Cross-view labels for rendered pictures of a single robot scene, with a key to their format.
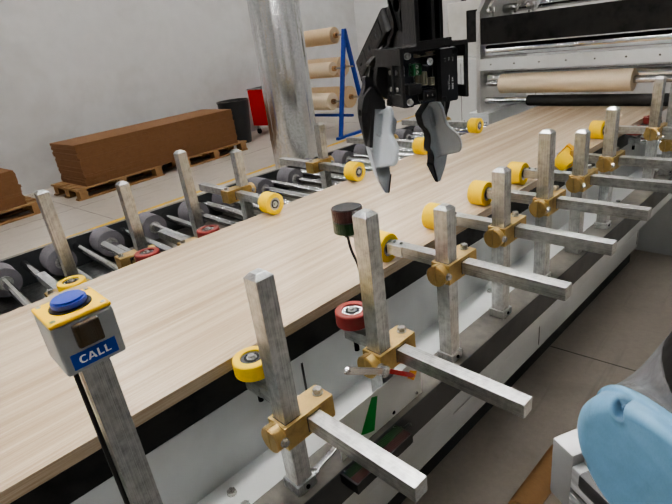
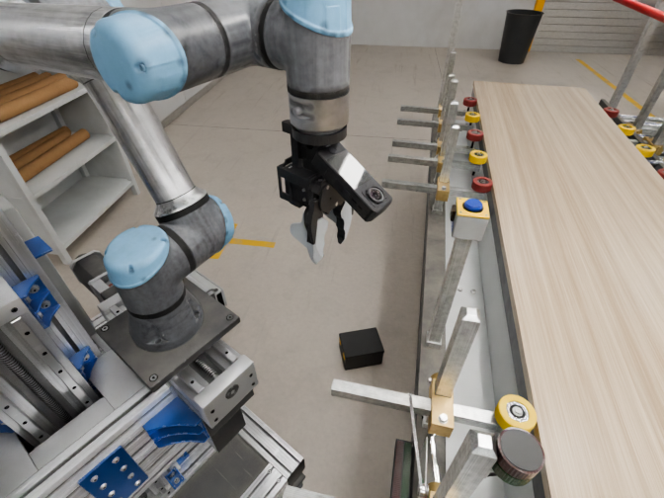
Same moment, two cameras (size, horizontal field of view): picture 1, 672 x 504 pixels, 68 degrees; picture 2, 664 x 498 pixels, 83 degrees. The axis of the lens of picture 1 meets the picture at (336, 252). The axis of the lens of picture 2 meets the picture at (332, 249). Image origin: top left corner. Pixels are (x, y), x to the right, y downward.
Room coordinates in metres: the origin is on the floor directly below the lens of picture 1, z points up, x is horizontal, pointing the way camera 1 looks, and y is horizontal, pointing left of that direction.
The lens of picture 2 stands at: (0.93, -0.36, 1.71)
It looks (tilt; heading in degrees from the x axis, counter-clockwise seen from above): 41 degrees down; 144
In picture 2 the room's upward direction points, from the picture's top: straight up
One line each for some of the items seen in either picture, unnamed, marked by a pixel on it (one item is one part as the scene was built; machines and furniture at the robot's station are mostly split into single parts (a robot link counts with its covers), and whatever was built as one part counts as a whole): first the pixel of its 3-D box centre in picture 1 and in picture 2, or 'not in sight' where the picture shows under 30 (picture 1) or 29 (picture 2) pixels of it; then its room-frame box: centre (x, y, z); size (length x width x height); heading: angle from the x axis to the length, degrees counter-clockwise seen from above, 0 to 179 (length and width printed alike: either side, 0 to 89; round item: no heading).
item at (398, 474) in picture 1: (322, 425); (421, 406); (0.70, 0.07, 0.84); 0.43 x 0.03 x 0.04; 41
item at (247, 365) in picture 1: (256, 377); (510, 422); (0.85, 0.20, 0.85); 0.08 x 0.08 x 0.11
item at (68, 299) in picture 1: (69, 302); (472, 206); (0.53, 0.32, 1.22); 0.04 x 0.04 x 0.02
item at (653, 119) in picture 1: (653, 136); not in sight; (2.03, -1.37, 0.93); 0.03 x 0.03 x 0.48; 41
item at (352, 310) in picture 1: (354, 328); not in sight; (0.98, -0.02, 0.85); 0.08 x 0.08 x 0.11
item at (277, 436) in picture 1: (298, 419); (441, 402); (0.72, 0.11, 0.84); 0.13 x 0.06 x 0.05; 131
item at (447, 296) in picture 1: (447, 299); not in sight; (1.04, -0.25, 0.87); 0.03 x 0.03 x 0.48; 41
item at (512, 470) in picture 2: (346, 212); (518, 453); (0.91, -0.03, 1.16); 0.06 x 0.06 x 0.02
